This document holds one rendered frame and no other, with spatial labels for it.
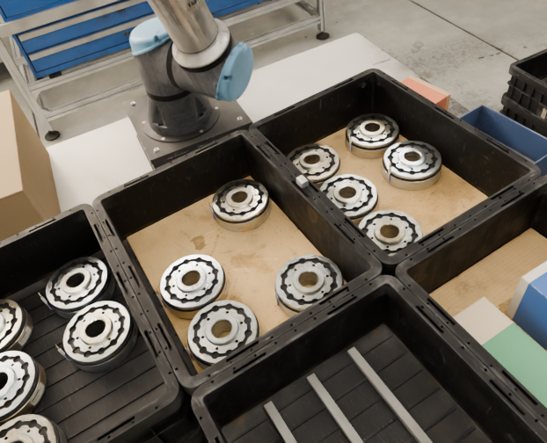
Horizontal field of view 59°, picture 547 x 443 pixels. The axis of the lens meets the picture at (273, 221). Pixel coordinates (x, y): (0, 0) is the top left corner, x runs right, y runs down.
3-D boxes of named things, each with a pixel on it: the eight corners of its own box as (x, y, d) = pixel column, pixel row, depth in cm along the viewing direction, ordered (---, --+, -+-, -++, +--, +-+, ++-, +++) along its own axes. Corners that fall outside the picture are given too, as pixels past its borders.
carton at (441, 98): (401, 150, 113) (404, 125, 108) (364, 128, 120) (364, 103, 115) (447, 119, 119) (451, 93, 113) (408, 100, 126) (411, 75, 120)
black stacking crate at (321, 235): (116, 244, 90) (91, 202, 81) (254, 175, 97) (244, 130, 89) (208, 428, 65) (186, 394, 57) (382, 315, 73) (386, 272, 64)
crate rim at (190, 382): (94, 209, 83) (89, 199, 81) (246, 136, 91) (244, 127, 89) (190, 402, 58) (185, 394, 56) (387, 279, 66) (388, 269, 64)
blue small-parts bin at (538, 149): (551, 171, 103) (562, 145, 98) (503, 204, 98) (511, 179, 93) (476, 128, 115) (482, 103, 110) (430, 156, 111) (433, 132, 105)
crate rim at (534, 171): (246, 136, 91) (244, 127, 89) (374, 76, 99) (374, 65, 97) (388, 279, 66) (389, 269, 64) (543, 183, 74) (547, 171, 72)
